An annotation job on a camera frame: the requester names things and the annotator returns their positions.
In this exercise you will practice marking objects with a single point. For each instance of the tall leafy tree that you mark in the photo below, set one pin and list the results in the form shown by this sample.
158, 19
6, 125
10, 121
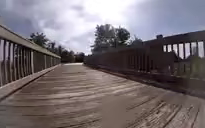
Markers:
108, 36

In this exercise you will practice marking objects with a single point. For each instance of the wooden plank bridge deck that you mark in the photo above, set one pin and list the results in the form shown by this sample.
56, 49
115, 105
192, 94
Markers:
90, 100

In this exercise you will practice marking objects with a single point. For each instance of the distant tree line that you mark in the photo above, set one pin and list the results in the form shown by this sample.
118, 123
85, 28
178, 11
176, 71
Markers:
53, 48

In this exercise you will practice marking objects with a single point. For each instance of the dark wooden bridge railing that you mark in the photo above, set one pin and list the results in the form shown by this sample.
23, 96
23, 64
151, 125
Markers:
156, 60

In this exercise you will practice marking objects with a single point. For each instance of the pale wooden bridge railing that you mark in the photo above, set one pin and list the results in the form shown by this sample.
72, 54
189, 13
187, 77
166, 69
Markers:
16, 63

